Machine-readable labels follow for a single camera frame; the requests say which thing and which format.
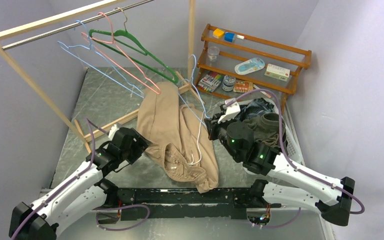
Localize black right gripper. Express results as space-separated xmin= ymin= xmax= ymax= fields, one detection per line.
xmin=204 ymin=112 xmax=240 ymax=160

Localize beige shorts with white stripe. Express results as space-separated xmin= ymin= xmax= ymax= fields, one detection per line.
xmin=136 ymin=81 xmax=219 ymax=193

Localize dark leaf-print shorts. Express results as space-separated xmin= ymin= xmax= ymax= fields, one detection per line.
xmin=235 ymin=97 xmax=275 ymax=121

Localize light blue wire hanger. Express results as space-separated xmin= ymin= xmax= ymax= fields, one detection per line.
xmin=57 ymin=20 xmax=146 ymax=99

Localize olive green shorts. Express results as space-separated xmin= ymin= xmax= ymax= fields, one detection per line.
xmin=242 ymin=112 xmax=281 ymax=149

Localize pink wire hanger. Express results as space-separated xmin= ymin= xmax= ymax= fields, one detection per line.
xmin=80 ymin=11 xmax=162 ymax=95

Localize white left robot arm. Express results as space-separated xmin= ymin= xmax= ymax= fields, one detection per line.
xmin=8 ymin=125 xmax=151 ymax=240

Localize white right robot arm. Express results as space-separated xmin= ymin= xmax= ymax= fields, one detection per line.
xmin=204 ymin=117 xmax=355 ymax=227

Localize marker pen set pack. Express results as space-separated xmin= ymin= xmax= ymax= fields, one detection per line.
xmin=198 ymin=71 xmax=224 ymax=93

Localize orange snack packet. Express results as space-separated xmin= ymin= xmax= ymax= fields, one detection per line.
xmin=233 ymin=80 xmax=254 ymax=94

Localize white pen with red tip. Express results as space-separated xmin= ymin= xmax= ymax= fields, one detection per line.
xmin=253 ymin=84 xmax=272 ymax=99

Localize orange wooden shelf rack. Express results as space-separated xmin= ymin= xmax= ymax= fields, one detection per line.
xmin=194 ymin=24 xmax=312 ymax=108

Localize clear plastic cup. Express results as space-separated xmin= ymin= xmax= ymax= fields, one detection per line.
xmin=207 ymin=46 xmax=220 ymax=62

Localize white plastic basket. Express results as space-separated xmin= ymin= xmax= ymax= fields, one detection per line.
xmin=209 ymin=96 xmax=303 ymax=162

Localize white green box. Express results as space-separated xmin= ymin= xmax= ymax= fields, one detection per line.
xmin=264 ymin=63 xmax=291 ymax=82

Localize blue block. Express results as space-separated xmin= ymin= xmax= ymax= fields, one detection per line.
xmin=224 ymin=32 xmax=237 ymax=43

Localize yellow block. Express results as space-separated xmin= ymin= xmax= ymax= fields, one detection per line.
xmin=212 ymin=28 xmax=225 ymax=39

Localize metal hanging rod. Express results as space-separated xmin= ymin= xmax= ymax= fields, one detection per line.
xmin=0 ymin=0 xmax=156 ymax=51

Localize wooden clothes rack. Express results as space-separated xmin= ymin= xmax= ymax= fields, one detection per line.
xmin=0 ymin=0 xmax=198 ymax=153

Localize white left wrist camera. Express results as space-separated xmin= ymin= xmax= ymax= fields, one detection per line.
xmin=108 ymin=123 xmax=121 ymax=140

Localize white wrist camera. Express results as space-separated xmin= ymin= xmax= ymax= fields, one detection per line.
xmin=108 ymin=123 xmax=121 ymax=140
xmin=217 ymin=98 xmax=241 ymax=124

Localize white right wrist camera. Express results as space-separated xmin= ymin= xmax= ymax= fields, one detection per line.
xmin=217 ymin=98 xmax=241 ymax=124

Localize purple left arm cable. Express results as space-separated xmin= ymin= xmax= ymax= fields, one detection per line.
xmin=9 ymin=117 xmax=110 ymax=240

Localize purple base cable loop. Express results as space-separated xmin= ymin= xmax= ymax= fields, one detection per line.
xmin=95 ymin=204 xmax=151 ymax=232

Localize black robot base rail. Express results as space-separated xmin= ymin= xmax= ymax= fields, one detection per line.
xmin=89 ymin=187 xmax=282 ymax=221

